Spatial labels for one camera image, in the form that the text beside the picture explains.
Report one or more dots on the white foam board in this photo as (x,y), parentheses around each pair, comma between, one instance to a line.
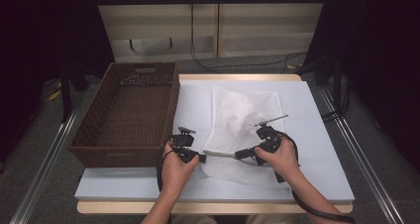
(307,118)

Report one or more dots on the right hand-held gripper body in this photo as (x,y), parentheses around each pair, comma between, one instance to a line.
(269,141)

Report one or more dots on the person's left leg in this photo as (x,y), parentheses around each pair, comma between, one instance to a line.
(198,220)

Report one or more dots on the white mesh laundry bag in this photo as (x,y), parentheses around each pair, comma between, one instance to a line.
(237,174)

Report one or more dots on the black curtain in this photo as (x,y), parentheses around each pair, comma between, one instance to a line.
(39,35)
(379,52)

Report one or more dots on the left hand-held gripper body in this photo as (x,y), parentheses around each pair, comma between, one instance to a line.
(183,143)

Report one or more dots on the yellow floor tape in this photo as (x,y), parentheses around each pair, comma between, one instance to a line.
(54,95)

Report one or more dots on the person's right hand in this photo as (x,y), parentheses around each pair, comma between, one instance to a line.
(284,164)

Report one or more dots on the metal floor rail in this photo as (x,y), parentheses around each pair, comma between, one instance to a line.
(363,171)
(49,158)

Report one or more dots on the person's right leg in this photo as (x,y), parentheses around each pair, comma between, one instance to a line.
(277,220)

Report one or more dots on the black metal stand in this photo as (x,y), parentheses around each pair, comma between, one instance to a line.
(336,85)
(66,95)

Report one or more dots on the wooden table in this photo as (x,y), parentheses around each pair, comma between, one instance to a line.
(231,77)

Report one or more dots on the person's leg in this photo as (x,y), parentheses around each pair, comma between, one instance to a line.
(198,220)
(277,220)

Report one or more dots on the brown wicker basket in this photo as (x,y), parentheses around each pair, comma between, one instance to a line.
(132,118)

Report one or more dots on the person's left hand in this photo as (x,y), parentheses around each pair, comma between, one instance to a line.
(175,174)

